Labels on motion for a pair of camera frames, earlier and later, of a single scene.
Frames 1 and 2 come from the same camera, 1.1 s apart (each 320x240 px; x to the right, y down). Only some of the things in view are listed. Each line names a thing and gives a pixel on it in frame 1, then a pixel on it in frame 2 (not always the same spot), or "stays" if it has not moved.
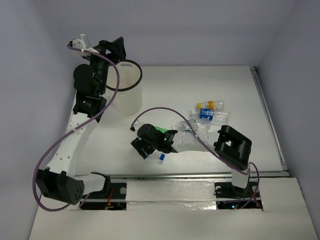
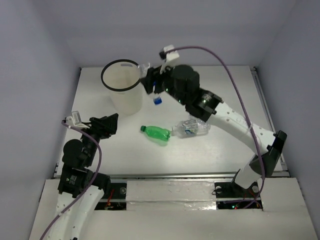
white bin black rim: x=128 y=100 stays
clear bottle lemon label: x=199 y=125 stays
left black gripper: x=110 y=50 to x=100 y=125
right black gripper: x=138 y=143 to x=153 y=74
